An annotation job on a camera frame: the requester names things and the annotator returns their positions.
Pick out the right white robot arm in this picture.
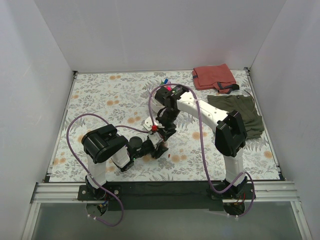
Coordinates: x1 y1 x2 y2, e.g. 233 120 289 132
150 84 248 199

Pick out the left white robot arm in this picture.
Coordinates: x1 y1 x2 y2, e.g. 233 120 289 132
81 124 168 200

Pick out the white divided round organizer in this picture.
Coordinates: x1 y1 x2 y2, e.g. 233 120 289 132
150 98 164 114

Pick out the floral patterned table mat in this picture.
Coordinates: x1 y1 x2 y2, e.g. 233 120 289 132
48 69 280 183

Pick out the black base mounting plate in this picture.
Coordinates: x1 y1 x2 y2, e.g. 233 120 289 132
77 181 257 212

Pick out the folded red cloth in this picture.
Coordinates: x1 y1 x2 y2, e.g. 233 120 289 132
192 63 240 94

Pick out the folded olive green cloth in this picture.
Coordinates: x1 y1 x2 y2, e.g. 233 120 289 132
207 95 265 139

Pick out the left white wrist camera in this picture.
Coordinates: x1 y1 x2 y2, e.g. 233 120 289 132
147 132 163 147

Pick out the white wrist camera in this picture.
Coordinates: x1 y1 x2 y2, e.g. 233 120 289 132
147 132 163 147
143 116 162 132

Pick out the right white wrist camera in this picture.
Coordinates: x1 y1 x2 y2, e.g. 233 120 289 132
143 116 162 132

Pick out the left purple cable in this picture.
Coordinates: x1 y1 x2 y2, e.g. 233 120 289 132
67 113 151 227

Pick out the purple cable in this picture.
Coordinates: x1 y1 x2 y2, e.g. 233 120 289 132
147 83 256 218
67 113 151 227

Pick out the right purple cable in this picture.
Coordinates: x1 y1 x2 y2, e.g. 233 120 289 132
147 83 256 218

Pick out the aluminium front rail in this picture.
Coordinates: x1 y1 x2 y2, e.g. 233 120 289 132
30 181 300 203

